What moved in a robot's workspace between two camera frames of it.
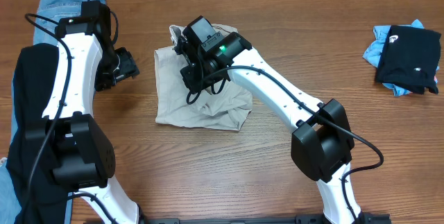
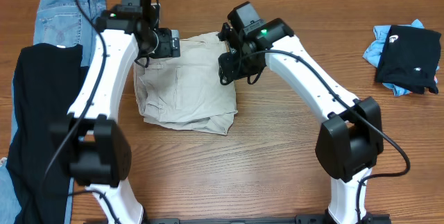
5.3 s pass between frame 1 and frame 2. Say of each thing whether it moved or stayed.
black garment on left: stayed
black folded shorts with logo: stayed
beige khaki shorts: moved
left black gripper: moved
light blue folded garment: stayed
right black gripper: moved
